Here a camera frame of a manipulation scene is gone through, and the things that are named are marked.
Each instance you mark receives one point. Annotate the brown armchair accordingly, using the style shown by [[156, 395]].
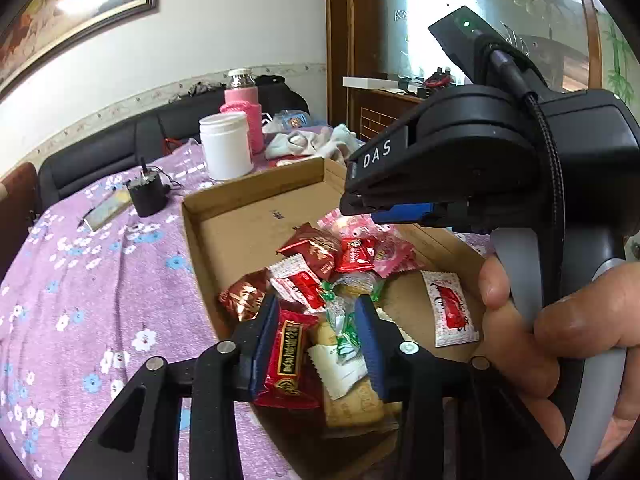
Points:
[[17, 195]]

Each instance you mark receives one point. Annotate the white plastic jar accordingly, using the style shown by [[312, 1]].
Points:
[[225, 147]]

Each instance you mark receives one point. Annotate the small red candy packet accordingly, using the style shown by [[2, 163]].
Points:
[[356, 255]]

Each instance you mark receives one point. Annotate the black leather sofa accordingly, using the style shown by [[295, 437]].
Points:
[[100, 160]]

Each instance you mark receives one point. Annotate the person's right hand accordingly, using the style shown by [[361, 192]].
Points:
[[525, 375]]

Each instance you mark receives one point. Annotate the black pen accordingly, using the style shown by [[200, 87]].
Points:
[[85, 215]]

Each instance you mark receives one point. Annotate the bottle with pink sleeve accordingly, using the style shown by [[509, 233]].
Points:
[[245, 105]]

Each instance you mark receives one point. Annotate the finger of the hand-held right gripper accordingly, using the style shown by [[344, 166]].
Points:
[[400, 214]]

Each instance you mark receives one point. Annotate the yellow green notebook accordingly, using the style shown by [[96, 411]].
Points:
[[107, 207]]

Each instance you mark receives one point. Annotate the large clear biscuit packet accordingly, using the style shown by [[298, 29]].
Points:
[[350, 407]]

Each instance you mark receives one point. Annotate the shiny dark red snack packet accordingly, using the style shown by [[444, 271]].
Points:
[[245, 297], [312, 250]]

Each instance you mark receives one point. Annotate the pink snack packet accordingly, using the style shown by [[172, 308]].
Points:
[[395, 255], [345, 222]]

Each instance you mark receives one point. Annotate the frosted glass panel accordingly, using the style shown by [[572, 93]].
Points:
[[500, 10]]

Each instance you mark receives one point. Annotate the framed wall picture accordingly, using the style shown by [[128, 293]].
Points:
[[65, 0]]

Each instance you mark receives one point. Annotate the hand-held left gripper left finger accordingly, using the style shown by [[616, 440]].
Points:
[[265, 345]]

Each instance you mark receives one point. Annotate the red bar packet black label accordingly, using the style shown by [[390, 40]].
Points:
[[292, 355]]

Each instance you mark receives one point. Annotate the shallow cardboard box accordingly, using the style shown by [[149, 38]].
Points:
[[240, 220]]

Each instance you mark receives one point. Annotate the small clear biscuit packet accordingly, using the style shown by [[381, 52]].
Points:
[[355, 285]]

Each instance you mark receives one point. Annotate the black cylinder holder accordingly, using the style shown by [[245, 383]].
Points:
[[147, 195]]

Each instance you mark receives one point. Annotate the green candy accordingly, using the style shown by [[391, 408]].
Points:
[[345, 330]]

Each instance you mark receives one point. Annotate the purple floral tablecloth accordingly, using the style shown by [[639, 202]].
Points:
[[100, 310]]

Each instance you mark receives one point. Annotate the clear bag blue label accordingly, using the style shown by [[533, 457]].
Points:
[[295, 120]]

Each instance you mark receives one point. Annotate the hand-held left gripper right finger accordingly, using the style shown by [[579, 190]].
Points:
[[372, 350]]

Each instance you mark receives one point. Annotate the plain white snack packet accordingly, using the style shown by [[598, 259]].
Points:
[[337, 370]]

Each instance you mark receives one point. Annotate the white packet red print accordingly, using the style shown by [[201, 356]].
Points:
[[295, 285], [452, 307]]

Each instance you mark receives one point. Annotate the white crumpled cloth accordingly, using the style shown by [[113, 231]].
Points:
[[310, 142]]

